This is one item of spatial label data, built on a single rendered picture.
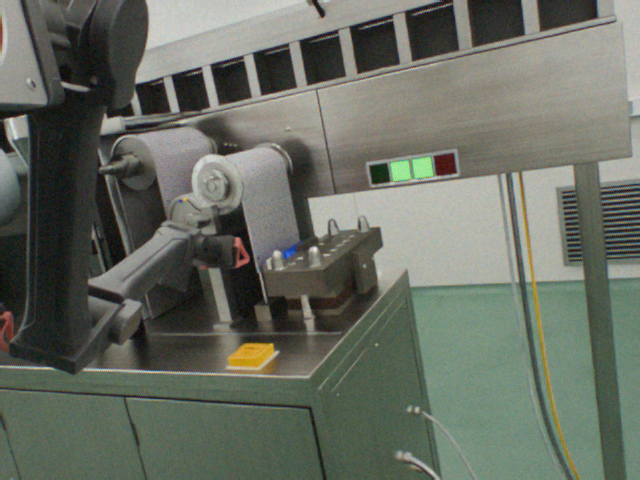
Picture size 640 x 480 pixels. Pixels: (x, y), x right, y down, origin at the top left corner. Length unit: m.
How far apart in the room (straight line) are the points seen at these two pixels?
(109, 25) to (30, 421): 1.39
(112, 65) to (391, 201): 3.62
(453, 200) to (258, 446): 2.93
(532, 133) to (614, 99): 0.18
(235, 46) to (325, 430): 1.10
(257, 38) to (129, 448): 1.13
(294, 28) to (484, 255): 2.69
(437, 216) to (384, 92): 2.53
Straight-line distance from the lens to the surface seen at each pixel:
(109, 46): 0.49
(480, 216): 3.93
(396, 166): 1.52
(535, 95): 1.45
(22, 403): 1.74
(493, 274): 4.03
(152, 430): 1.43
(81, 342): 0.70
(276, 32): 1.66
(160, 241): 1.00
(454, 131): 1.48
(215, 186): 1.37
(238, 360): 1.17
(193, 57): 1.81
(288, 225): 1.53
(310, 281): 1.28
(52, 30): 0.44
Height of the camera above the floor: 1.35
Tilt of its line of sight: 11 degrees down
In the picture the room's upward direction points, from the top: 11 degrees counter-clockwise
